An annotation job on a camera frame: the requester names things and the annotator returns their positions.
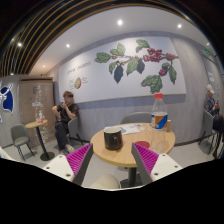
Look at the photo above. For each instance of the dark mug with white inside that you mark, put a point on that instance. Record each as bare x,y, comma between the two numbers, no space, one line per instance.
113,139

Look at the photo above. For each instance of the grey upholstered chair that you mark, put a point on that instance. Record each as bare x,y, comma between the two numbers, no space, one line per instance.
207,123
136,118
19,133
73,128

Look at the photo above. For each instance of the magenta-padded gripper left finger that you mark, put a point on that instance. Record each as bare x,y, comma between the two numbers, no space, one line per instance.
78,159

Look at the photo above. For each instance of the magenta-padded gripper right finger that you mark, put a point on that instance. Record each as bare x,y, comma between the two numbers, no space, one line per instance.
146,158

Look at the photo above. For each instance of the recessed ceiling lights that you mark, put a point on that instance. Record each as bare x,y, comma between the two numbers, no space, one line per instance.
119,22

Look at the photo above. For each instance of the white wall notice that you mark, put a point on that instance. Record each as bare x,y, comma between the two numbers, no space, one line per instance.
211,77

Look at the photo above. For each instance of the small brown cardboard box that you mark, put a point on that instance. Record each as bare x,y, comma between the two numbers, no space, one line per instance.
168,125

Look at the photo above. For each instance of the beige rounded chair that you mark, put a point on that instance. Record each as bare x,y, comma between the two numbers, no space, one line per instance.
106,182

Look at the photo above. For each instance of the green exit sign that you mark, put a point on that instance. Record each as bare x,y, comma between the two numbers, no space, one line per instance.
207,52

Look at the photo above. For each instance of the clear red-capped drink bottle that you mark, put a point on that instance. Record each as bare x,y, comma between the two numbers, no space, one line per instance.
159,120

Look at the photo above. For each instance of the flat round red coaster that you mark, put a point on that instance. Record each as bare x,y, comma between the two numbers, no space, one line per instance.
143,144

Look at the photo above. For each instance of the light wooden door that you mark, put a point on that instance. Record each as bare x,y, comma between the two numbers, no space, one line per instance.
28,100

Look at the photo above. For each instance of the person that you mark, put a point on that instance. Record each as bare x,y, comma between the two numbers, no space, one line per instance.
210,103
65,115

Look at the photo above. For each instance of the small clear bottle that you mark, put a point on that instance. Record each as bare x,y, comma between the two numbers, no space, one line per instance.
41,117

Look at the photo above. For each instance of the small round wooden table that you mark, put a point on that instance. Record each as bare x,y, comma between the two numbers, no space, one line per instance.
36,124

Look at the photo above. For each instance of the white printed paper sheet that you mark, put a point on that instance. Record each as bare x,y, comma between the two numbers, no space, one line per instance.
128,129

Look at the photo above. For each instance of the blue wall logo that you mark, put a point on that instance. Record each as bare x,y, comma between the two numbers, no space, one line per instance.
8,99

